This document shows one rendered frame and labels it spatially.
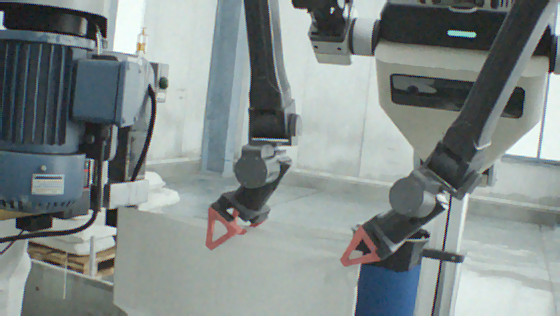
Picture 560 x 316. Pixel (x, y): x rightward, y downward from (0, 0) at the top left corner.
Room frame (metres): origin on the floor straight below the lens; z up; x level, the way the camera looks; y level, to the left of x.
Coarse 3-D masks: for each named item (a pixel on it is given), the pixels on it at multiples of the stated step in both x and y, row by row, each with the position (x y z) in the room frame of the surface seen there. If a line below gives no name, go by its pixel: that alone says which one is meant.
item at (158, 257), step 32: (128, 224) 1.16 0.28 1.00; (160, 224) 1.13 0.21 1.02; (192, 224) 1.15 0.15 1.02; (128, 256) 1.16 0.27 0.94; (160, 256) 1.12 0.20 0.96; (192, 256) 1.08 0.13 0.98; (224, 256) 1.05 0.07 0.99; (256, 256) 1.04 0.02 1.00; (288, 256) 1.04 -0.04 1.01; (320, 256) 1.03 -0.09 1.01; (352, 256) 1.02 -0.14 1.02; (128, 288) 1.16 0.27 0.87; (160, 288) 1.12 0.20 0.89; (192, 288) 1.07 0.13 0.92; (224, 288) 1.05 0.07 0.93; (256, 288) 1.04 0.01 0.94; (288, 288) 1.04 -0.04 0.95; (320, 288) 1.03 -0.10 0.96; (352, 288) 1.01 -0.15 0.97
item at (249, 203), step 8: (240, 184) 1.07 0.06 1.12; (232, 192) 1.08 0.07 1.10; (240, 192) 1.06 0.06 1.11; (248, 192) 1.05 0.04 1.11; (256, 192) 1.05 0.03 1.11; (264, 192) 1.05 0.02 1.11; (272, 192) 1.06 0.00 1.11; (224, 200) 1.04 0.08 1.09; (232, 200) 1.04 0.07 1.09; (240, 200) 1.05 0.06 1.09; (248, 200) 1.05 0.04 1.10; (256, 200) 1.05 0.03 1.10; (264, 200) 1.06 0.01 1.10; (240, 208) 1.03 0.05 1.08; (248, 208) 1.05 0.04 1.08; (256, 208) 1.06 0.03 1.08; (264, 208) 1.10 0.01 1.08; (240, 216) 1.03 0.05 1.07; (248, 216) 1.03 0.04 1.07
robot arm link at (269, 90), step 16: (256, 0) 0.97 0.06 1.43; (272, 0) 0.98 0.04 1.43; (256, 16) 0.98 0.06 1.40; (272, 16) 0.99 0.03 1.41; (256, 32) 0.99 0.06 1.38; (272, 32) 0.99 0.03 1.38; (256, 48) 1.00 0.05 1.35; (272, 48) 1.00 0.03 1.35; (256, 64) 1.01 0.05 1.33; (272, 64) 1.00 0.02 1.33; (256, 80) 1.02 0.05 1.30; (272, 80) 1.01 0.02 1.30; (256, 96) 1.03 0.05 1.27; (272, 96) 1.02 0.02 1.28; (288, 96) 1.04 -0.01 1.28; (256, 112) 1.05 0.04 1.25; (272, 112) 1.04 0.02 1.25; (288, 112) 1.04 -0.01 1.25; (256, 128) 1.05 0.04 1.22; (272, 128) 1.04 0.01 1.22
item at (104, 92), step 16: (80, 64) 0.81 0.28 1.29; (96, 64) 0.81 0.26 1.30; (112, 64) 0.81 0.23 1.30; (128, 64) 0.81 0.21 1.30; (80, 80) 0.81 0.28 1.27; (96, 80) 0.81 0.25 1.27; (112, 80) 0.81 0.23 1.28; (128, 80) 0.82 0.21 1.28; (80, 96) 0.81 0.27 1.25; (96, 96) 0.81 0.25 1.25; (112, 96) 0.81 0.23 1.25; (128, 96) 0.84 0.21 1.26; (80, 112) 0.81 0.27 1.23; (96, 112) 0.81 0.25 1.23; (112, 112) 0.81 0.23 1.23; (128, 112) 0.85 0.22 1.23; (96, 128) 0.85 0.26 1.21
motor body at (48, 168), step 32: (0, 32) 0.78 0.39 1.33; (32, 32) 0.78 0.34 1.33; (0, 64) 0.79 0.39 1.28; (32, 64) 0.79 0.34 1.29; (64, 64) 0.81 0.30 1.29; (0, 96) 0.79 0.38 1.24; (32, 96) 0.79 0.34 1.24; (64, 96) 0.81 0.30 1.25; (0, 128) 0.78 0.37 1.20; (32, 128) 0.78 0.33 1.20; (64, 128) 0.81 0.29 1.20; (0, 160) 0.78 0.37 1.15; (32, 160) 0.78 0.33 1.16; (64, 160) 0.81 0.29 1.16; (0, 192) 0.78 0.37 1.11; (32, 192) 0.78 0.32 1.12; (64, 192) 0.81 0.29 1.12
